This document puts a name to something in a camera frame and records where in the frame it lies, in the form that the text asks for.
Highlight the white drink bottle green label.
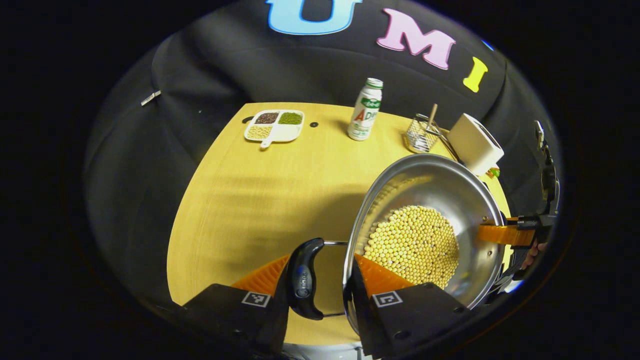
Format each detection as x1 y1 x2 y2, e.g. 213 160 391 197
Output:
347 77 384 142

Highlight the white divided bean plate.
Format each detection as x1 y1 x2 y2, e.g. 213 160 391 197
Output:
244 109 305 149

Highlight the black backdrop cloth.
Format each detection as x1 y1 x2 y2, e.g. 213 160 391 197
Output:
82 0 563 321

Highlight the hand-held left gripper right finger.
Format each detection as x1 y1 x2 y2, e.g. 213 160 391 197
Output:
345 254 471 360

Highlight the stainless steel pot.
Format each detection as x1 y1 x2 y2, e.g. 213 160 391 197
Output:
286 153 507 336

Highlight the pile of yellow soybeans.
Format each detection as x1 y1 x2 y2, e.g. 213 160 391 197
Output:
363 205 460 291

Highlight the toaster power cable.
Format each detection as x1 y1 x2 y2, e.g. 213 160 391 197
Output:
439 131 464 164

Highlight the wire mesh basket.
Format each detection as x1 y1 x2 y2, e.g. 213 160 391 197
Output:
403 114 443 154

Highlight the white toaster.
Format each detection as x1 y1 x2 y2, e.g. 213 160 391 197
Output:
446 113 505 176

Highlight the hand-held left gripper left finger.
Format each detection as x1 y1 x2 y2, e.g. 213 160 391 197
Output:
172 254 291 356

